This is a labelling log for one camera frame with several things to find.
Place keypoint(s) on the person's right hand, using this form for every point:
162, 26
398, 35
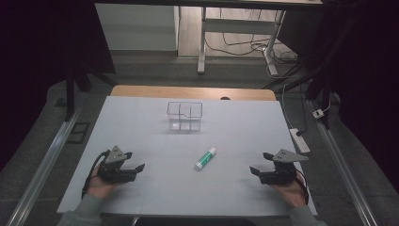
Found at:
293, 193

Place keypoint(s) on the green and white glue stick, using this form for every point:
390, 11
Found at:
205, 158

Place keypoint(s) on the white cabinet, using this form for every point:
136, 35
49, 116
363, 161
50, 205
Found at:
136, 28

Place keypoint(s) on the black metal stand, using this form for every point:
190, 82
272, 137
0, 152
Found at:
69, 94

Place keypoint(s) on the white power strip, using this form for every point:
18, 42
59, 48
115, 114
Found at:
299, 140

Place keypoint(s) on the person's left hand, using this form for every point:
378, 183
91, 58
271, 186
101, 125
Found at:
98, 187

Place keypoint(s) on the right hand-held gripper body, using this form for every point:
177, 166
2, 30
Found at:
280, 175

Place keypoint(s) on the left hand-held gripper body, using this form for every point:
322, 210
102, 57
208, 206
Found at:
116, 172

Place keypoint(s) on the white desk frame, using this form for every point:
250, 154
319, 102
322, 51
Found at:
238, 25

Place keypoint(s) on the clear plastic organizer box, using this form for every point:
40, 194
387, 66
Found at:
184, 121

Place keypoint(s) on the aluminium rail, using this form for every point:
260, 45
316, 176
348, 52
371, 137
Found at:
47, 163
345, 166

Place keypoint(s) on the small white adapter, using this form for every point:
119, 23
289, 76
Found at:
318, 114

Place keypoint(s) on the white table cover board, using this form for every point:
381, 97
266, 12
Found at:
188, 191

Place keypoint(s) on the black curtain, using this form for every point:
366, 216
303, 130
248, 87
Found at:
370, 78
37, 62

